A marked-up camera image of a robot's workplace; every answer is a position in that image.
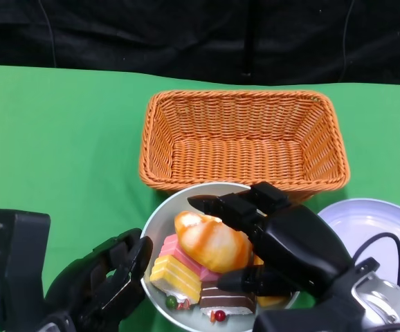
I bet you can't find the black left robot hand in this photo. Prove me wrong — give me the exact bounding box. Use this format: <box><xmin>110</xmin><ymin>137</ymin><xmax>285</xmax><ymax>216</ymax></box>
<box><xmin>44</xmin><ymin>228</ymin><xmax>154</xmax><ymax>332</ymax></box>

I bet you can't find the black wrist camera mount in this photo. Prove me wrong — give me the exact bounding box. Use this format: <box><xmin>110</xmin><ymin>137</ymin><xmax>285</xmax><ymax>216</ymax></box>
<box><xmin>253</xmin><ymin>307</ymin><xmax>367</xmax><ymax>332</ymax></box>
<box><xmin>0</xmin><ymin>209</ymin><xmax>51</xmax><ymax>331</ymax></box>

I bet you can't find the black backdrop curtain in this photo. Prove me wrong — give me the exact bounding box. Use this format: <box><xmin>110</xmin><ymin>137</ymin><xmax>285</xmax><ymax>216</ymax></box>
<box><xmin>0</xmin><ymin>0</ymin><xmax>400</xmax><ymax>86</ymax></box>

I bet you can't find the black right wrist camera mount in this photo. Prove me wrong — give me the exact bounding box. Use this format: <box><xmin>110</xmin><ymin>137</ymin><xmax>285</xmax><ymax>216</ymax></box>
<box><xmin>253</xmin><ymin>307</ymin><xmax>367</xmax><ymax>332</ymax></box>

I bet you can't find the large twisted bread roll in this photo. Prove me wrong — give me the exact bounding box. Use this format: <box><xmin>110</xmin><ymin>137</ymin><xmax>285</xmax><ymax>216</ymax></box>
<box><xmin>253</xmin><ymin>255</ymin><xmax>291</xmax><ymax>308</ymax></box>

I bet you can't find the oval glazed bread roll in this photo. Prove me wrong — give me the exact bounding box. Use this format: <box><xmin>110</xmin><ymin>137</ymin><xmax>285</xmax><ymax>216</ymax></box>
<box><xmin>174</xmin><ymin>210</ymin><xmax>255</xmax><ymax>273</ymax></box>

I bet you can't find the orange wicker basket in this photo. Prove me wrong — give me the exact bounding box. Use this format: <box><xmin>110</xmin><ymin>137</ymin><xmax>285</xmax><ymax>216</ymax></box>
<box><xmin>138</xmin><ymin>90</ymin><xmax>350</xmax><ymax>203</ymax></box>

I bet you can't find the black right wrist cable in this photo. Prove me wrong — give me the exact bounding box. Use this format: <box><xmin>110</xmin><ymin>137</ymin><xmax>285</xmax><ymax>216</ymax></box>
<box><xmin>352</xmin><ymin>232</ymin><xmax>400</xmax><ymax>288</ymax></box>

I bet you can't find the lavender plate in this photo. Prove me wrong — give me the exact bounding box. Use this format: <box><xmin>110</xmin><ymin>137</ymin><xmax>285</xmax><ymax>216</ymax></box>
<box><xmin>317</xmin><ymin>197</ymin><xmax>400</xmax><ymax>288</ymax></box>

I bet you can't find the brown chocolate cake slice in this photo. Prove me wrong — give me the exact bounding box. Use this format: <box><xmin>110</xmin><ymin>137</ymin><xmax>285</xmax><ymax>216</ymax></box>
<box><xmin>199</xmin><ymin>282</ymin><xmax>257</xmax><ymax>324</ymax></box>

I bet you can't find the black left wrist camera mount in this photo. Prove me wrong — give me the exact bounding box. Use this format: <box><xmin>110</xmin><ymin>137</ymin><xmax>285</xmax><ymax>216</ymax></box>
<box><xmin>0</xmin><ymin>209</ymin><xmax>51</xmax><ymax>331</ymax></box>

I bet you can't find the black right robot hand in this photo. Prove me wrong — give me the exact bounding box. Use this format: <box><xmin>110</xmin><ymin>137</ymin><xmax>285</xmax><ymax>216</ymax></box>
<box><xmin>188</xmin><ymin>182</ymin><xmax>356</xmax><ymax>302</ymax></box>

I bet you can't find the green table cloth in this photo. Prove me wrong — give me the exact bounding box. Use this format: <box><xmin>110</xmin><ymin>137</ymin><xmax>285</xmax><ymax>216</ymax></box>
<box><xmin>0</xmin><ymin>64</ymin><xmax>400</xmax><ymax>332</ymax></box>

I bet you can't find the salmon pink cake slice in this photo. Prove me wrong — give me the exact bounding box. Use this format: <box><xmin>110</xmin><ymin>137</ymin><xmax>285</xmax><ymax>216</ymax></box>
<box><xmin>158</xmin><ymin>234</ymin><xmax>204</xmax><ymax>274</ymax></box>

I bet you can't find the pale green bowl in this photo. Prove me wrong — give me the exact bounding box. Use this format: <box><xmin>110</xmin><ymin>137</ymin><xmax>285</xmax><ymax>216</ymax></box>
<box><xmin>140</xmin><ymin>182</ymin><xmax>300</xmax><ymax>332</ymax></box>

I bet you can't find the yellow layered cake slice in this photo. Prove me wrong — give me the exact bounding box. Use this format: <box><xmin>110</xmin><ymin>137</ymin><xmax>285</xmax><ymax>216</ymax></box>
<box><xmin>149</xmin><ymin>255</ymin><xmax>203</xmax><ymax>311</ymax></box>

